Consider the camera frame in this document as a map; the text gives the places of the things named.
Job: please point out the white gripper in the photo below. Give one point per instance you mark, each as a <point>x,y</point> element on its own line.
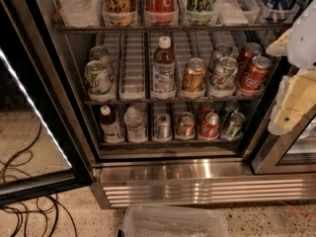
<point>305,40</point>

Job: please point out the red coke can top shelf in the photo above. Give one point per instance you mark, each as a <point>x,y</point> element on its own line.
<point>159,12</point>

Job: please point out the red coke can front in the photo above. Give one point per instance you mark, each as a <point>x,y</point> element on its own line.
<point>255,73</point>

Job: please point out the red coke can rear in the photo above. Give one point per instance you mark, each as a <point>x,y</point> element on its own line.
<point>247,52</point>

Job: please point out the green white can front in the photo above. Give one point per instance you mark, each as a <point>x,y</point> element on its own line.
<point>223,76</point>

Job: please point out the green can bottom rear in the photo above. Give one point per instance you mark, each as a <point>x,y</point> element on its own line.
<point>227,109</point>

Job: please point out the silver can rear middle shelf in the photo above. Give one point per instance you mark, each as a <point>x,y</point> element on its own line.
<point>221,50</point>

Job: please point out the silver can shelf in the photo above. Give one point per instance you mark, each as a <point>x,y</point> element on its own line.
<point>163,126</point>
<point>221,50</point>

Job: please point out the green can bottom front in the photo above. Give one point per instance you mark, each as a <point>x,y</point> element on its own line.
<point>233,127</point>

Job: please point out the right fridge glass door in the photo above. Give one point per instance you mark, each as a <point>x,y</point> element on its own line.
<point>293,152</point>

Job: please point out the red can bottom rear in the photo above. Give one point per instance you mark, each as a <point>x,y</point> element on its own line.
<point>203,109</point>

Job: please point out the gold can middle shelf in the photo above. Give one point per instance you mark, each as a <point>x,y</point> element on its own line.
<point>193,78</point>

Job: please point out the red can bottom front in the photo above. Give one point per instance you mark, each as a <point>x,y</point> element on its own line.
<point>210,126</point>

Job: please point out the stainless steel fridge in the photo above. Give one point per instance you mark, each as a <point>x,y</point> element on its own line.
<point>176,172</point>

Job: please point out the gold can bottom shelf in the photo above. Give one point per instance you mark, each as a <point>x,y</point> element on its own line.
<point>186,125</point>

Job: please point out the brown tea bottle middle shelf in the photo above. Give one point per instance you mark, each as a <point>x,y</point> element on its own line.
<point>163,70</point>

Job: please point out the silver can bottom shelf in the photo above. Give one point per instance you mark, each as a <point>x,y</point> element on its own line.
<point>163,126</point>

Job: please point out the empty white shelf tray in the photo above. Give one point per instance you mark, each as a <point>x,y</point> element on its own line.
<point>132,68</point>

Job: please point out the water bottle bottom shelf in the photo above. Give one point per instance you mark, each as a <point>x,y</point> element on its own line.
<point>135,126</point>

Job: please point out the gold tall can top shelf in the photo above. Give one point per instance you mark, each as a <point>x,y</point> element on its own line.
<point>119,12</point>

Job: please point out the tea bottle bottom shelf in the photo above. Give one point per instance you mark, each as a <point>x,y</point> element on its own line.
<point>110,125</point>

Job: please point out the green white can middle shelf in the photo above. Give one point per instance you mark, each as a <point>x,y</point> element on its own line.
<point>98,79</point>

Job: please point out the silver can behind middle shelf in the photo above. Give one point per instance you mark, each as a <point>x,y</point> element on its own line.
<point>99,52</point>

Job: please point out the clear water bottle top shelf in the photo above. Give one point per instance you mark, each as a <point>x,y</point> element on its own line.
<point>80,13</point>

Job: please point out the open fridge glass door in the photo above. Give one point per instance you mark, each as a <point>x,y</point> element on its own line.
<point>39,153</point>

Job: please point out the clear plastic bin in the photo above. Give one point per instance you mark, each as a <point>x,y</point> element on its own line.
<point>173,221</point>

